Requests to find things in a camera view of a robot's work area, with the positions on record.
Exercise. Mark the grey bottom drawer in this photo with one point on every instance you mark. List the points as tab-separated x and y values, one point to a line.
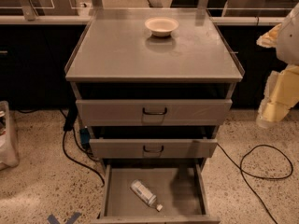
179	190

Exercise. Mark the grey top drawer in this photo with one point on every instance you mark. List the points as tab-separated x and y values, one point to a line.
178	112

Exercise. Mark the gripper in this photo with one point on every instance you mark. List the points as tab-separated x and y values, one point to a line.
290	42

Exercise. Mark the grey metal drawer cabinet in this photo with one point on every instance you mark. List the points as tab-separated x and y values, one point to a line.
118	58

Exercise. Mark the blue power box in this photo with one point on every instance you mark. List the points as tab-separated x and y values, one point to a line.
84	137

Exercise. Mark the grey drawer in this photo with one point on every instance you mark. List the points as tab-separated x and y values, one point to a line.
178	112
179	190
152	148

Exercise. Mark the blue plastic bottle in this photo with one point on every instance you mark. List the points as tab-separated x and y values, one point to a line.
145	195

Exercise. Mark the glass railing barrier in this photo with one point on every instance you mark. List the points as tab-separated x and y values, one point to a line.
46	3

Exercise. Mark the grey middle drawer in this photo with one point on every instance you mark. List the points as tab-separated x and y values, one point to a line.
152	148

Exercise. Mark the clear plastic bin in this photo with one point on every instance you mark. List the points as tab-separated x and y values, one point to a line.
9	153

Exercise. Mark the white paper bowl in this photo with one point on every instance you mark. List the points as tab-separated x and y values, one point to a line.
161	26

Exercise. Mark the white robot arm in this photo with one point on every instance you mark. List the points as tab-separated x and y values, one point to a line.
287	49

